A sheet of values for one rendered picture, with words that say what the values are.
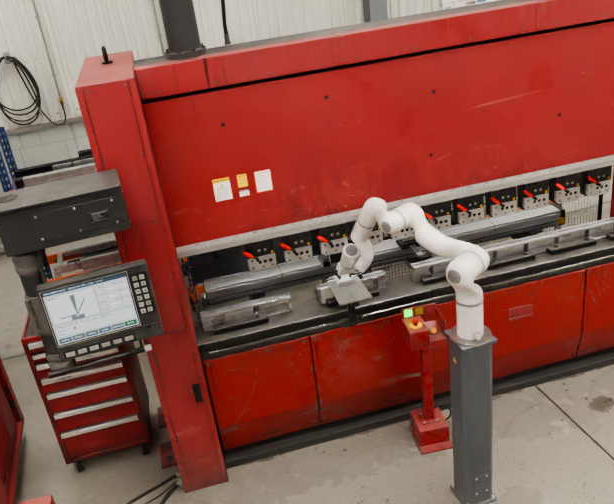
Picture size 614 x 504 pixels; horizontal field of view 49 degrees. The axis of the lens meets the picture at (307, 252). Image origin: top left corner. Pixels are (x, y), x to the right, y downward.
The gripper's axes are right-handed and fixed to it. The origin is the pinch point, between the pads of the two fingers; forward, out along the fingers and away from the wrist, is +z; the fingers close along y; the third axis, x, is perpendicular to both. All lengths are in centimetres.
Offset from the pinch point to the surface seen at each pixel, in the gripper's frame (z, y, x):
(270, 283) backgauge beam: 26.9, 37.8, -15.8
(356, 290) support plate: -4.6, -2.5, 12.0
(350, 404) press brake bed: 59, 7, 58
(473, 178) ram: -29, -78, -27
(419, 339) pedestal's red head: 4, -29, 44
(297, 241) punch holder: -18.3, 23.1, -17.4
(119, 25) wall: 182, 100, -385
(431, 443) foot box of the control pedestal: 57, -32, 92
